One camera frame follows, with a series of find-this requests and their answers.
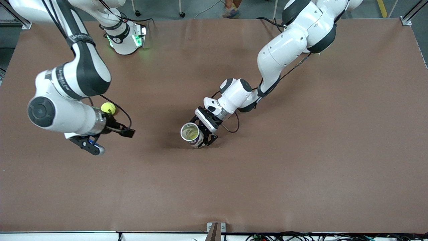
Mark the clear printed tennis ball can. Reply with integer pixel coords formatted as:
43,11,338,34
180,122,205,149

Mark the yellow Wilson print tennis ball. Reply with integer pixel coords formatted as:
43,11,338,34
101,102,116,116

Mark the person's colourful sneaker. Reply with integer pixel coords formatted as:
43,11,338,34
222,0,241,19

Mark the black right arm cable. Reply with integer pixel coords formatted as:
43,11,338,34
88,94,133,130

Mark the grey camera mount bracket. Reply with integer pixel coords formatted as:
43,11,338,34
207,222,226,241

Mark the white floor cable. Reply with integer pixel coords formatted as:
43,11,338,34
194,0,224,19

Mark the black base power cable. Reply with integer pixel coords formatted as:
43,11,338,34
257,17,285,28
100,0,154,25

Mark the white table edge rail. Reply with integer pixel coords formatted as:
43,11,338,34
0,232,428,241

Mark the tangled cable bundle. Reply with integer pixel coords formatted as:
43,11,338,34
246,231,428,241

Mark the aluminium frame profile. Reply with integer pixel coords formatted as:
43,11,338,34
401,0,428,26
0,0,33,30

